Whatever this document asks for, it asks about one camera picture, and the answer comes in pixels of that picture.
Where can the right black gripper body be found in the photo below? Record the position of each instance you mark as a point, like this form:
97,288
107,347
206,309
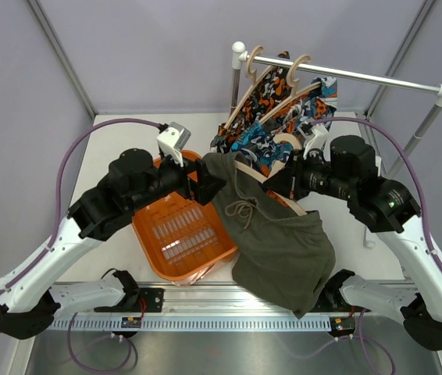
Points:
308,175

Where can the aluminium mounting rail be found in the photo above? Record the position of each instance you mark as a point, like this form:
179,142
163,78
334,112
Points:
221,298

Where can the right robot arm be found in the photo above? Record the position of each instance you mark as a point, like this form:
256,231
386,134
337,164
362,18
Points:
389,211

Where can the wooden hanger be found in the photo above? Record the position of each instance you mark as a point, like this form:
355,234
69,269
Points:
277,166
293,83
242,61

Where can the orange plastic basket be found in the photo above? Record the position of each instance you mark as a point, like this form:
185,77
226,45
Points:
182,240

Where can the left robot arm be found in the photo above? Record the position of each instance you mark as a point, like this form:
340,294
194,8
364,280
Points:
93,219

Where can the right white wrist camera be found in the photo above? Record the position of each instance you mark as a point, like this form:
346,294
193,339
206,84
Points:
315,137

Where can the silver clothes rack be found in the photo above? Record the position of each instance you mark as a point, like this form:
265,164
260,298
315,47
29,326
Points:
397,110

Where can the white slotted cable duct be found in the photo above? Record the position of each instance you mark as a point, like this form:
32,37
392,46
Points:
194,324

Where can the blue orange patterned shorts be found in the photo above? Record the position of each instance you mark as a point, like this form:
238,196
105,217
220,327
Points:
258,143

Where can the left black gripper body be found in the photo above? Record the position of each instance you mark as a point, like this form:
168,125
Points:
167,179

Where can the orange black camo shorts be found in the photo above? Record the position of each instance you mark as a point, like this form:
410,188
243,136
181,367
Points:
268,90

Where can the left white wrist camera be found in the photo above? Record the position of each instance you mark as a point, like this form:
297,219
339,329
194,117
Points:
171,141

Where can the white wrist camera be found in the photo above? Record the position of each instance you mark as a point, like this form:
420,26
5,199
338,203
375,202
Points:
171,141
315,137

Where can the olive green shorts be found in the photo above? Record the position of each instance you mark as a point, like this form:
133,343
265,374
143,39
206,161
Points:
284,258

